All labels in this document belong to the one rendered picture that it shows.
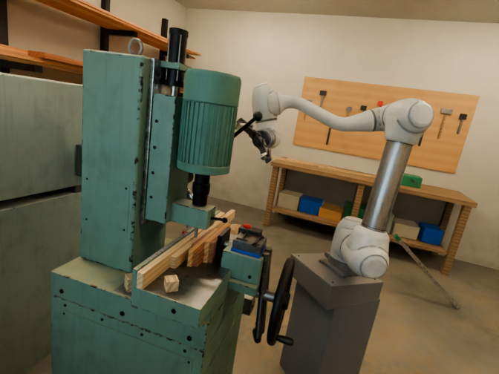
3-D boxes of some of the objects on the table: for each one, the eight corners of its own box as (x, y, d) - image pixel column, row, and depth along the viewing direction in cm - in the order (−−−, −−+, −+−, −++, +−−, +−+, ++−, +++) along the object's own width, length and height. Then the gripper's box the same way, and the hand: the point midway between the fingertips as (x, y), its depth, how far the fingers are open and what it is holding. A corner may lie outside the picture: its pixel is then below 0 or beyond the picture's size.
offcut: (178, 291, 84) (179, 280, 83) (165, 292, 83) (166, 282, 82) (175, 283, 87) (176, 274, 86) (163, 285, 86) (164, 275, 85)
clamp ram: (235, 265, 102) (238, 240, 99) (214, 259, 103) (217, 234, 101) (243, 254, 110) (246, 231, 108) (223, 248, 112) (227, 226, 110)
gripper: (272, 168, 130) (260, 175, 110) (238, 121, 131) (220, 120, 110) (286, 157, 128) (276, 163, 108) (252, 110, 128) (235, 107, 108)
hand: (249, 142), depth 110 cm, fingers open, 13 cm apart
